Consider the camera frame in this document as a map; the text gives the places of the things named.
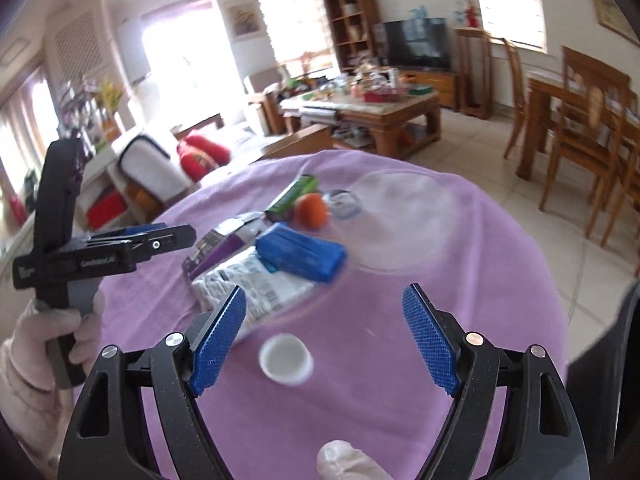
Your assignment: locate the blue plastic packet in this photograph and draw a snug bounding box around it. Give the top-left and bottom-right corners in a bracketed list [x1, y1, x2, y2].
[255, 223, 347, 283]

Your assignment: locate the red cushion back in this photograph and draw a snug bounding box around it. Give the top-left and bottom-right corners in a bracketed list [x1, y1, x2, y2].
[184, 133, 231, 166]

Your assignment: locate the orange ball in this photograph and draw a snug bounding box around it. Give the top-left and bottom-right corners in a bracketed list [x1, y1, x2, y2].
[294, 193, 329, 231]

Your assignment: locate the white bottle cap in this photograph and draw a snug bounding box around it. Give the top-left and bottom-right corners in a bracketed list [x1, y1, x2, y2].
[258, 334, 314, 387]

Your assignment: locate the tall wooden plant stand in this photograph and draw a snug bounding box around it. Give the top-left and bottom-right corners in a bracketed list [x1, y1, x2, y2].
[456, 27, 492, 120]

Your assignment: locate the red cushion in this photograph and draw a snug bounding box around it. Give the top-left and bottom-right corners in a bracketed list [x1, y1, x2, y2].
[184, 133, 231, 166]
[177, 141, 218, 183]

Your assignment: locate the left gloved hand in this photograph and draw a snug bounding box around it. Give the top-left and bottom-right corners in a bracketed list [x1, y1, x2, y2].
[9, 292, 105, 392]

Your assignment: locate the wooden sofa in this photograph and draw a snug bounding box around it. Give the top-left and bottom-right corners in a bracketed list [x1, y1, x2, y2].
[74, 121, 336, 231]

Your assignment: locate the green gum pack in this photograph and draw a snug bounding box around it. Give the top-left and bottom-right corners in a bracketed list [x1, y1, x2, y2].
[265, 174, 319, 222]

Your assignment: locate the wooden coffee table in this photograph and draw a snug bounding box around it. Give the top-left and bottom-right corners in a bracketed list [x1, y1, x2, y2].
[280, 91, 442, 158]

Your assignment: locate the framed wall picture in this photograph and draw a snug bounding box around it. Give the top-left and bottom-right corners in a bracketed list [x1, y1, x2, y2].
[592, 0, 639, 46]

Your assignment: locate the wooden bookshelf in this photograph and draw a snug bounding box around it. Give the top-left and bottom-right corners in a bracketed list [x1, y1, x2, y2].
[324, 0, 381, 72]

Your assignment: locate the wooden dining chair near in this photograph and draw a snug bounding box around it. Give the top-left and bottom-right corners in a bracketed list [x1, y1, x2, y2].
[538, 47, 631, 237]

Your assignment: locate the wooden dining table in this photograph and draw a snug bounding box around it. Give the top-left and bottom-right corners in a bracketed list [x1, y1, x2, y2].
[515, 69, 640, 181]

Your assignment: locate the black barcode box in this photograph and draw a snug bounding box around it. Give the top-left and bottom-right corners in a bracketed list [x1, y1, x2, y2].
[182, 211, 270, 281]

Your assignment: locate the black television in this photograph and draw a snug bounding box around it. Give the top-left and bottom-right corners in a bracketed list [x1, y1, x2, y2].
[383, 18, 451, 70]

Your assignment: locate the right gloved hand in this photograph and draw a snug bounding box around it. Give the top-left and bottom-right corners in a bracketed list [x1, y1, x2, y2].
[317, 440, 392, 480]

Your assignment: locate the white crinkled snack bag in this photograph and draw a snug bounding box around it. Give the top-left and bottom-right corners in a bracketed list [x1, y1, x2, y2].
[191, 246, 318, 341]

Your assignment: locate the red cushion front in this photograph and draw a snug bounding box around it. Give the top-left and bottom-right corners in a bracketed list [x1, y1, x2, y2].
[177, 141, 218, 183]

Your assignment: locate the wooden dining chair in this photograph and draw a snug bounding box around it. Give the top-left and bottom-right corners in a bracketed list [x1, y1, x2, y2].
[502, 38, 527, 159]
[538, 47, 631, 237]

